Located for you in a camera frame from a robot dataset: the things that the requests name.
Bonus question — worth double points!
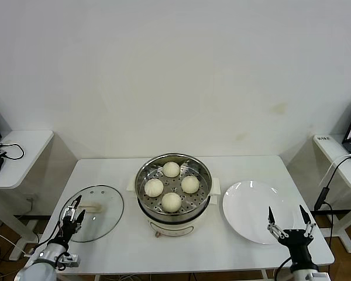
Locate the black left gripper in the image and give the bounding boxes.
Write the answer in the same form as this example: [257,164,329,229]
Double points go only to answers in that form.
[60,194,87,244]

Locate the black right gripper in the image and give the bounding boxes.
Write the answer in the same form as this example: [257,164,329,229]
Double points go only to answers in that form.
[266,204,317,266]

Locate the glass lid with cream handle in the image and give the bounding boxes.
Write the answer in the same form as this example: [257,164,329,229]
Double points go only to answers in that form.
[58,184,125,243]

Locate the white steamed baozi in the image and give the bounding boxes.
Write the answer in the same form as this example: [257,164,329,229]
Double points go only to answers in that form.
[181,175,201,194]
[163,161,181,178]
[161,192,183,213]
[144,179,164,197]

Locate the stainless steel steamer basket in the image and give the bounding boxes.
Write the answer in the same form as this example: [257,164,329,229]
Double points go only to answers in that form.
[125,152,222,216]

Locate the white round plate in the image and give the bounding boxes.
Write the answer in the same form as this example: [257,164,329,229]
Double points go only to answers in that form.
[222,180,295,245]

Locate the white side table with mouse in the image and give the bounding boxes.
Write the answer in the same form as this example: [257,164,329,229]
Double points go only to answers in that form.
[0,130,55,261]

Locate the white side table with label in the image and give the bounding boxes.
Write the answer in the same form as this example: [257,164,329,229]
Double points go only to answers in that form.
[312,134,351,254]

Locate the cream electric cooking pot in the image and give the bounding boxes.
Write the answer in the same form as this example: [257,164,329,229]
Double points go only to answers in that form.
[127,187,222,238]

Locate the black cable with adapter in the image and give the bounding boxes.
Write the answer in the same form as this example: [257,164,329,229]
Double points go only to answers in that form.
[314,155,351,269]

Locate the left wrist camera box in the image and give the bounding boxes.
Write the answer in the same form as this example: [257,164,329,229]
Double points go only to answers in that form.
[57,253,81,269]

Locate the white wall socket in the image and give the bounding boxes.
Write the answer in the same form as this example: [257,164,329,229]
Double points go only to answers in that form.
[25,193,37,211]

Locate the white flat cable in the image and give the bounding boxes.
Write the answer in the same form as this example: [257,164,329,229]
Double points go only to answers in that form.
[318,153,351,188]

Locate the black looped cable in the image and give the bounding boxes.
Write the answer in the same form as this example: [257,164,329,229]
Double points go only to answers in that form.
[0,142,26,160]

